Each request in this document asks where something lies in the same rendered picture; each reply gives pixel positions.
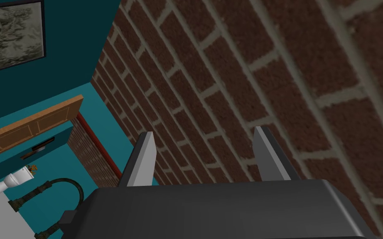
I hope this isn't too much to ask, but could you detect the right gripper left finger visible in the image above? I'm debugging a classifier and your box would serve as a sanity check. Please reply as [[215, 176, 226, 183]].
[[118, 131, 157, 188]]

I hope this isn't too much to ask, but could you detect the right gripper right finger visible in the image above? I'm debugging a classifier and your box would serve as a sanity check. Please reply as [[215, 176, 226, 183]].
[[253, 126, 301, 182]]

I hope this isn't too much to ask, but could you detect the brown wooden door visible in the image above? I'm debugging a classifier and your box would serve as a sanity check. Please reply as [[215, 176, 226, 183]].
[[0, 95, 84, 164]]

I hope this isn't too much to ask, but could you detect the white toilet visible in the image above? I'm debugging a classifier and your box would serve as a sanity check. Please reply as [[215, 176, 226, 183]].
[[0, 165, 38, 193]]

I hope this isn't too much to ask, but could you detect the framed grey picture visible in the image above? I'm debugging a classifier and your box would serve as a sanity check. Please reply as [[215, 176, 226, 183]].
[[0, 0, 47, 77]]

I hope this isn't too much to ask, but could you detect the dark curved door handle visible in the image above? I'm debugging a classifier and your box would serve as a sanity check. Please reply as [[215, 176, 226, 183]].
[[8, 178, 84, 239]]

